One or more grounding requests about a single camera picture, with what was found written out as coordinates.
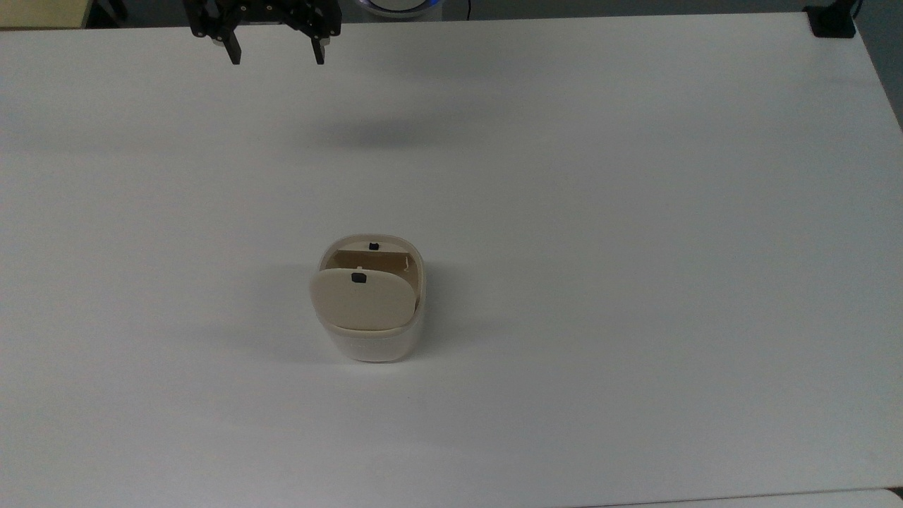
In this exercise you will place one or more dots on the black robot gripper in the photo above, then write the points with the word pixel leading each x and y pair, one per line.
pixel 268 10

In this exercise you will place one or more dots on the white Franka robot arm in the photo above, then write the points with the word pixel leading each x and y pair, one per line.
pixel 398 5

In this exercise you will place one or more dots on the black table clamp block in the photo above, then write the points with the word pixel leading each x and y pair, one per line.
pixel 831 21

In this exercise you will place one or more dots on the cream plastic trash bin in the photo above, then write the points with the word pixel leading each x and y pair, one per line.
pixel 374 346

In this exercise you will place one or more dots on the beige wooden desk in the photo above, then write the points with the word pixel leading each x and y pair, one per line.
pixel 42 13

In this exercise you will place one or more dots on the cream trash bin lid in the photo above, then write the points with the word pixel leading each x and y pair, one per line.
pixel 363 303

